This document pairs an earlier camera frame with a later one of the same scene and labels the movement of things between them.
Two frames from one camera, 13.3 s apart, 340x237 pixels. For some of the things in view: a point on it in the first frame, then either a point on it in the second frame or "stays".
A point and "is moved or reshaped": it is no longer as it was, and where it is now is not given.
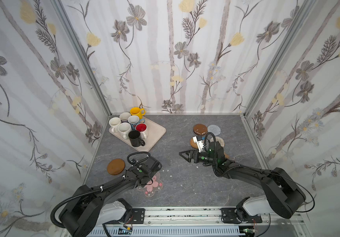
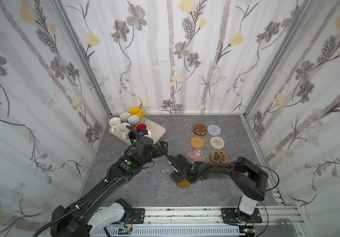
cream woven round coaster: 218,139 stays
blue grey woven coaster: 214,129 stays
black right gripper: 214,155 → 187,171
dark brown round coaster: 200,129 stays
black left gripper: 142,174 → 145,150
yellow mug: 138,111 stays
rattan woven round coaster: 193,144 stays
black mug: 135,140 stays
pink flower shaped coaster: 149,190 is moved or reshaped
